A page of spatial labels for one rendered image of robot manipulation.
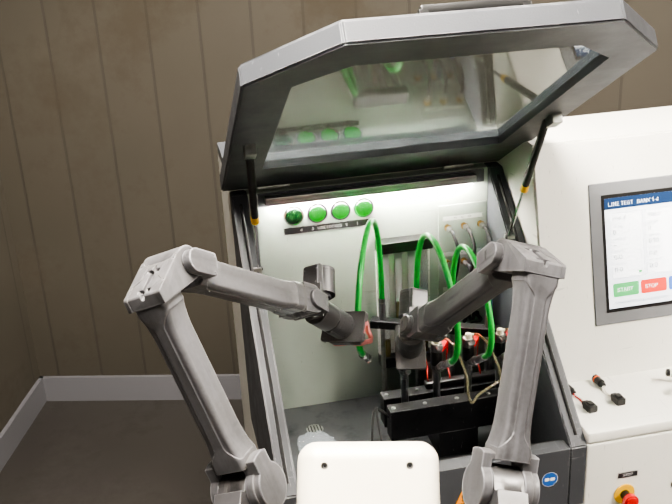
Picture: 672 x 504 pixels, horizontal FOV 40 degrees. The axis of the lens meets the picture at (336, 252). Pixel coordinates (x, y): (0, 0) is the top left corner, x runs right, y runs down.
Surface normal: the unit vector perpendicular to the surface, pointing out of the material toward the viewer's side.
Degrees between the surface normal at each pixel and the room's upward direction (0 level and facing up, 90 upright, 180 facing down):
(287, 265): 90
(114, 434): 0
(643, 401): 0
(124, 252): 90
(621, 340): 76
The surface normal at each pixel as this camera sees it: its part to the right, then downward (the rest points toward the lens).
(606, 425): -0.04, -0.92
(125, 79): -0.06, 0.38
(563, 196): 0.19, 0.13
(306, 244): 0.22, 0.36
